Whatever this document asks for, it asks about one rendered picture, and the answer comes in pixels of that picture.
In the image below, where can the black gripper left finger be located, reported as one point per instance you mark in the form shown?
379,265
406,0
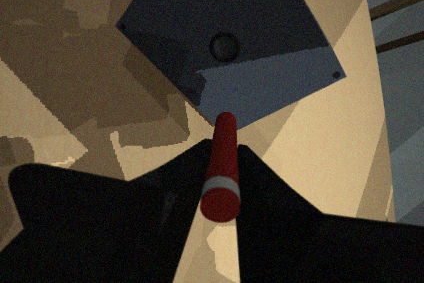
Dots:
151,213

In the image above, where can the dark grey square plate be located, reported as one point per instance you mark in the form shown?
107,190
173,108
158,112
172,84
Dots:
247,57

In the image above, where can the dark red peg with grey band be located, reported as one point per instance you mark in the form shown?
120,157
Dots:
220,198

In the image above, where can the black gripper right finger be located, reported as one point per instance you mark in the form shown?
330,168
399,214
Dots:
281,237

